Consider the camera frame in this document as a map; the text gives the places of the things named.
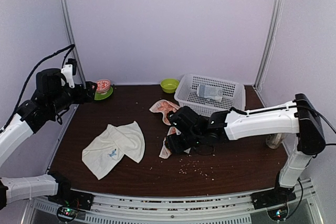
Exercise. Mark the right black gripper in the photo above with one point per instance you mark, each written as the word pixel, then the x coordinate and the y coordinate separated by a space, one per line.
pixel 174 146

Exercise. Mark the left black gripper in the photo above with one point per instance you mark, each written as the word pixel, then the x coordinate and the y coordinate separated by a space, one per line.
pixel 81 98

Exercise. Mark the orange bunny pattern towel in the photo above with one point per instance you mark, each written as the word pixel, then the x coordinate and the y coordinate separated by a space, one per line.
pixel 165 107

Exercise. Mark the white towel blue print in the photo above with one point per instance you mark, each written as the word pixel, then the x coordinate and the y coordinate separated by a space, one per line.
pixel 108 148

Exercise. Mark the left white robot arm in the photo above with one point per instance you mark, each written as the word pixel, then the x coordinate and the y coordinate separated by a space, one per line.
pixel 55 93

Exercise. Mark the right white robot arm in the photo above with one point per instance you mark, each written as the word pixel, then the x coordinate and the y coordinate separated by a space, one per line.
pixel 295 117

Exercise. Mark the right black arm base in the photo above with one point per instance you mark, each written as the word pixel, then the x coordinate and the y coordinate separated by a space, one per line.
pixel 272 197

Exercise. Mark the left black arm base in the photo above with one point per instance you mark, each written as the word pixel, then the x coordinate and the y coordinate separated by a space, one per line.
pixel 68 197

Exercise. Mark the green plate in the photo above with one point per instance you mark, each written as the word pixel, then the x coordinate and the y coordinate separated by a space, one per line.
pixel 101 96

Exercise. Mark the red patterned bowl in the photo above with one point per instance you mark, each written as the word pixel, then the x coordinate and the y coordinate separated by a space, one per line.
pixel 103 86

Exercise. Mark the small green bowl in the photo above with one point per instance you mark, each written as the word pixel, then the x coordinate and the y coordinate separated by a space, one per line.
pixel 169 85

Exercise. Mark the white plastic perforated basket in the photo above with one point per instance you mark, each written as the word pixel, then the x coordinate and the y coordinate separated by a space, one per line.
pixel 234 94

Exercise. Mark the beige paper cup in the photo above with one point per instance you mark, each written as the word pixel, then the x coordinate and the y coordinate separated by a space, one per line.
pixel 273 141

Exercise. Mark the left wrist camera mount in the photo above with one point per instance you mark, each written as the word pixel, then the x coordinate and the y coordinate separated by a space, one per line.
pixel 68 70

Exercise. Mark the front aluminium rail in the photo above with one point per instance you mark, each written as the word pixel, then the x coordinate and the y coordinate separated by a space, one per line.
pixel 227 208

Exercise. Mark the left aluminium frame post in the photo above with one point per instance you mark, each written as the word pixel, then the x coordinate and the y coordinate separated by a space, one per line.
pixel 71 39

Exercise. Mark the aluminium frame post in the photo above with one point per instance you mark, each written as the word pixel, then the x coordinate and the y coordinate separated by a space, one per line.
pixel 71 39
pixel 269 44

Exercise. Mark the right aluminium frame post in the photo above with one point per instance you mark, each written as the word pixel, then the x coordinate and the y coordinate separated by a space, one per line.
pixel 269 44

